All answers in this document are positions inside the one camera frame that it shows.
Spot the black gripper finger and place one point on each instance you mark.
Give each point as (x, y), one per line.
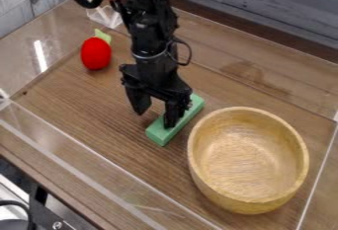
(176, 110)
(140, 99)

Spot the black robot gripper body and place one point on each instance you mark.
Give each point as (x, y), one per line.
(154, 74)

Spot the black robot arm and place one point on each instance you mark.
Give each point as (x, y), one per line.
(150, 21)

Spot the small green wedge block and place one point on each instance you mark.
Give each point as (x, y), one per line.
(104, 36)

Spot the light wooden bowl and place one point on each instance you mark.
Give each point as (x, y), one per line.
(248, 159)

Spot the red ball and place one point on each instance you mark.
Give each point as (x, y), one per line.
(96, 53)

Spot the clear acrylic corner bracket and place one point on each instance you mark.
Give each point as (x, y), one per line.
(106, 16)

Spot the clear acrylic tray wall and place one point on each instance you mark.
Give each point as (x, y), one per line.
(85, 142)

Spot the black device with cable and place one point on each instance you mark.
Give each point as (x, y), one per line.
(41, 218)

